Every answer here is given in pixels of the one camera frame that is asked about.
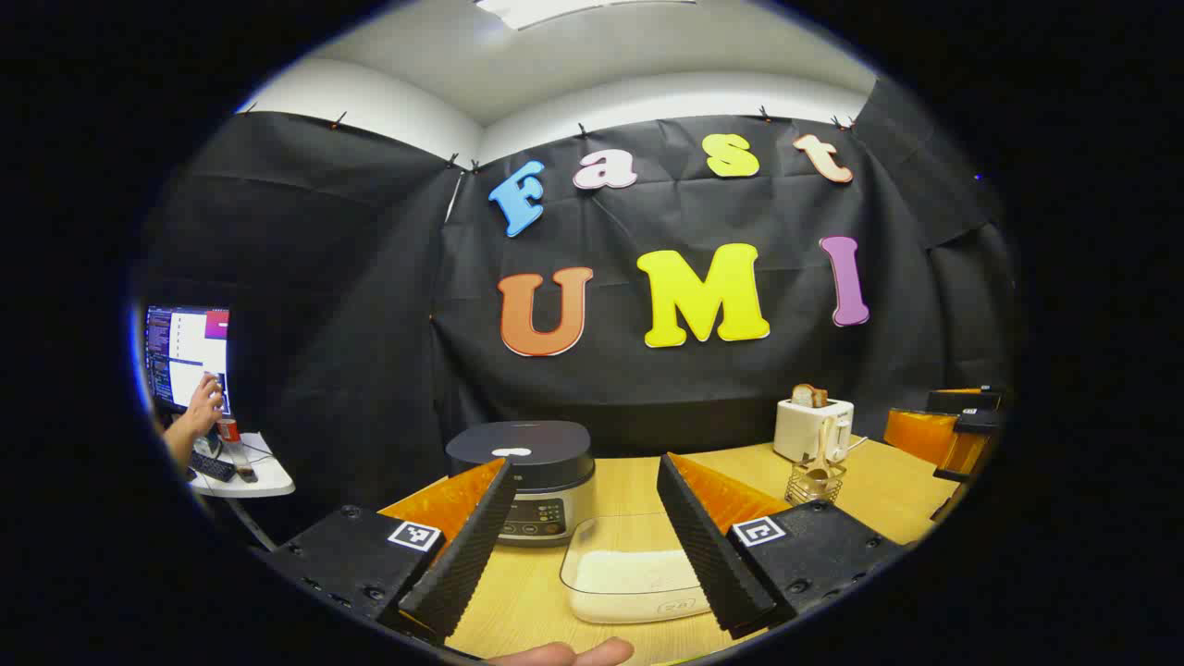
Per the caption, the white side table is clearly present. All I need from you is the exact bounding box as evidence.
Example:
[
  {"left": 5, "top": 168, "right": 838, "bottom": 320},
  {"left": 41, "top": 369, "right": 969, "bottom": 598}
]
[{"left": 190, "top": 430, "right": 297, "bottom": 500}]

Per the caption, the ceiling light panel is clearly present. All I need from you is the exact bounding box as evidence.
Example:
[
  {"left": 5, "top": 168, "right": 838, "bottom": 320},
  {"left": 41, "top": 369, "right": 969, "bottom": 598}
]
[{"left": 475, "top": 0, "right": 697, "bottom": 31}]

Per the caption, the computer monitor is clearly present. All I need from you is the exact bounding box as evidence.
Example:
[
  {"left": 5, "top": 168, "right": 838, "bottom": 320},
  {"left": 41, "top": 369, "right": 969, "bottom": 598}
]
[{"left": 143, "top": 305, "right": 232, "bottom": 415}]

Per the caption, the clear plastic rice container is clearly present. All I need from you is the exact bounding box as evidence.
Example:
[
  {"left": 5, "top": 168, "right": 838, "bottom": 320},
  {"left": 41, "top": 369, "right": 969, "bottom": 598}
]
[{"left": 559, "top": 513, "right": 718, "bottom": 625}]

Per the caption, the white rice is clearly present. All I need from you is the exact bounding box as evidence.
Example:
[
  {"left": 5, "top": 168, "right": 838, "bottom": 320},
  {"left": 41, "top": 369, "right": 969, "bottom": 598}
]
[{"left": 569, "top": 550, "right": 713, "bottom": 623}]

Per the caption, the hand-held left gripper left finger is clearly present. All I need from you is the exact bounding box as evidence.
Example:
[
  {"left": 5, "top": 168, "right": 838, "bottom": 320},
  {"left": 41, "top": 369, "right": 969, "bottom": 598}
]
[{"left": 250, "top": 456, "right": 520, "bottom": 648}]

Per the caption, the white toaster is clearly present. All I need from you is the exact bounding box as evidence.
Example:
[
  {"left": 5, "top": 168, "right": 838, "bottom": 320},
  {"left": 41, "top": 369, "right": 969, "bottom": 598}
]
[{"left": 773, "top": 398, "right": 855, "bottom": 463}]

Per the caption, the black silver rice cooker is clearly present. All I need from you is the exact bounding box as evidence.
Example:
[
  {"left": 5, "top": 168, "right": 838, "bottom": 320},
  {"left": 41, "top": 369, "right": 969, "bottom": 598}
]
[{"left": 446, "top": 421, "right": 596, "bottom": 549}]

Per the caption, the wire chopstick holder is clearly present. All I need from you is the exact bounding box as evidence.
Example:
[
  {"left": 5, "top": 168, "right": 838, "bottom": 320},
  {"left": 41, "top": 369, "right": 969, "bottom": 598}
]
[{"left": 786, "top": 461, "right": 847, "bottom": 506}]

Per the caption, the black backdrop cloth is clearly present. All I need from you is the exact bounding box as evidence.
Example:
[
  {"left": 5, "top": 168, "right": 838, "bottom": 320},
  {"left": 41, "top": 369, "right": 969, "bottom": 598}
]
[{"left": 139, "top": 79, "right": 1023, "bottom": 547}]

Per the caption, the black keyboard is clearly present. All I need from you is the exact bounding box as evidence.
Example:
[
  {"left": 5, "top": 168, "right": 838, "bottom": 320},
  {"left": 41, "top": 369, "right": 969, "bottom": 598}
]
[{"left": 188, "top": 450, "right": 238, "bottom": 484}]

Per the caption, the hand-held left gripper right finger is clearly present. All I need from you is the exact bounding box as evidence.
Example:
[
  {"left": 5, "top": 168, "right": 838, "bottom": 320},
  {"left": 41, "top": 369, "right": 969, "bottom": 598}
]
[{"left": 656, "top": 451, "right": 913, "bottom": 641}]

